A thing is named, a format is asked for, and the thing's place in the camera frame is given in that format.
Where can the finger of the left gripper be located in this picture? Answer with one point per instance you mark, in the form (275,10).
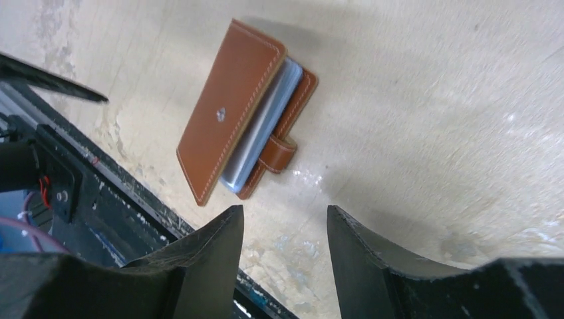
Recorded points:
(17,71)

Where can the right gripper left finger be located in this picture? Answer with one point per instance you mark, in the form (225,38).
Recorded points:
(193,277)

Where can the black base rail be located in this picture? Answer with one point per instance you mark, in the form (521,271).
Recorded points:
(93,209)

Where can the brown leather card holder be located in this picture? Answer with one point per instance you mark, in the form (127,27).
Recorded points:
(240,125)

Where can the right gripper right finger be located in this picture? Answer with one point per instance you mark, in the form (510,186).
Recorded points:
(376,278)

